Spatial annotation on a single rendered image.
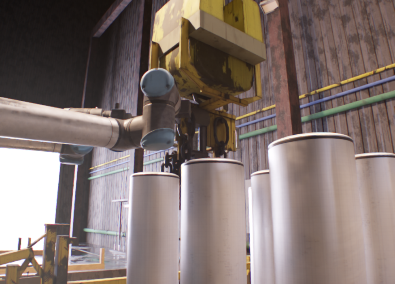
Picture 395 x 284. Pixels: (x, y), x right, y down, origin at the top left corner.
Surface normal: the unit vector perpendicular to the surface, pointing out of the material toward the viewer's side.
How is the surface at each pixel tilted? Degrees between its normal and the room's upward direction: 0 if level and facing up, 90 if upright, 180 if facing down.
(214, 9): 90
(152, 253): 90
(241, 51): 180
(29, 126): 122
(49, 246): 90
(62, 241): 90
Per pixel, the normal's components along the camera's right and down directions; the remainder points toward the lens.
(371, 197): -0.47, -0.23
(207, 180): -0.18, -0.26
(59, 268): 0.63, -0.21
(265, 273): -0.73, -0.18
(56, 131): 0.72, 0.39
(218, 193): 0.13, -0.26
